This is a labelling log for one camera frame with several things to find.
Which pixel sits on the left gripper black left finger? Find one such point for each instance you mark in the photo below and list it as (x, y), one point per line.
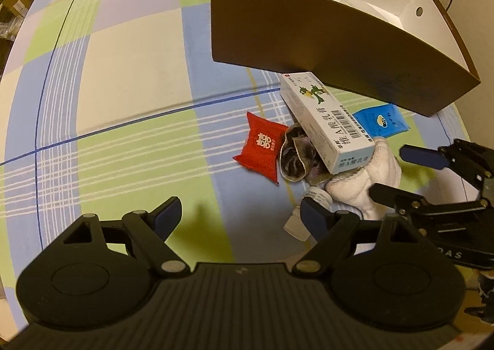
(148, 232)

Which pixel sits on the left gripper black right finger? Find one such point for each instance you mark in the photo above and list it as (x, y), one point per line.
(340, 227)

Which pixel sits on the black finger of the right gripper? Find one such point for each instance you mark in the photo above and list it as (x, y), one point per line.
(431, 158)
(403, 202)

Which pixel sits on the white towel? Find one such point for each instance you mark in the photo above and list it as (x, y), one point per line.
(351, 187)

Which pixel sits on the dark patterned sock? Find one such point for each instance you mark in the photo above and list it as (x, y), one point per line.
(299, 159)

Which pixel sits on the white ointment box with bird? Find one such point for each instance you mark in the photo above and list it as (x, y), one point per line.
(341, 142)

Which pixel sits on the red wedding candy pouch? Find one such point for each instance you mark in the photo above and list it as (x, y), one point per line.
(262, 146)

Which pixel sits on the small white bottle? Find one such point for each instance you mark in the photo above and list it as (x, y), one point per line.
(309, 217)

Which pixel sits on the blue tissue packet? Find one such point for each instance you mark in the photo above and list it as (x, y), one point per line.
(382, 121)

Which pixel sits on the plaid bed sheet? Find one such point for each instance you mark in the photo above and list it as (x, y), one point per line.
(108, 106)

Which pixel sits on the brown cardboard storage box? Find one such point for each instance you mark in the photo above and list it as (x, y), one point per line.
(423, 67)

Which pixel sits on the clear plastic container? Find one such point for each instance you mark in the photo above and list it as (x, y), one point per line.
(374, 11)

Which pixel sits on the cardboard boxes pile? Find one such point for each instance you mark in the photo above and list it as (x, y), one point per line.
(13, 12)

